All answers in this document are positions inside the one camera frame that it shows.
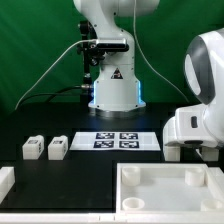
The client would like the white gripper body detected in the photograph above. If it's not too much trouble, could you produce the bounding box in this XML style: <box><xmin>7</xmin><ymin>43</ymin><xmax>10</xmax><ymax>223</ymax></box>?
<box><xmin>163</xmin><ymin>104</ymin><xmax>224</xmax><ymax>148</ymax></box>

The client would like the white square table top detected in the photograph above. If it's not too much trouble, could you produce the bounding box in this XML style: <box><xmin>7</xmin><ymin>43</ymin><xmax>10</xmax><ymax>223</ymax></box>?
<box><xmin>116</xmin><ymin>163</ymin><xmax>224</xmax><ymax>213</ymax></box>

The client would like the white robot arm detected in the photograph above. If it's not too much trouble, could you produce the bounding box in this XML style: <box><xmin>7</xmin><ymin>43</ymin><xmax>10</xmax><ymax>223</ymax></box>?
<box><xmin>73</xmin><ymin>0</ymin><xmax>224</xmax><ymax>147</ymax></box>

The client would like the white sheet with AprilTags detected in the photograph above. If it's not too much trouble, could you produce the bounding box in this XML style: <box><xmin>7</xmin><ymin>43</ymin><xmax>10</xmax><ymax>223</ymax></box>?
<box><xmin>70</xmin><ymin>132</ymin><xmax>160</xmax><ymax>151</ymax></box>

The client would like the black cable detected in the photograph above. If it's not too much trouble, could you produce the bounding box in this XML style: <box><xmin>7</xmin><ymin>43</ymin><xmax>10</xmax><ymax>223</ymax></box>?
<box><xmin>16</xmin><ymin>84</ymin><xmax>94</xmax><ymax>109</ymax></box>

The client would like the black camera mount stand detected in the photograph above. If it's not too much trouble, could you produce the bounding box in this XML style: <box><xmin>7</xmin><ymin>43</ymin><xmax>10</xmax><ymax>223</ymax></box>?
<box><xmin>77</xmin><ymin>21</ymin><xmax>103</xmax><ymax>104</ymax></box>

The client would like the grey cable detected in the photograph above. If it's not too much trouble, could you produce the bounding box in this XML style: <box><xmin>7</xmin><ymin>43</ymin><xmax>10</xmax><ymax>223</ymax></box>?
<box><xmin>14</xmin><ymin>39</ymin><xmax>98</xmax><ymax>111</ymax></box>

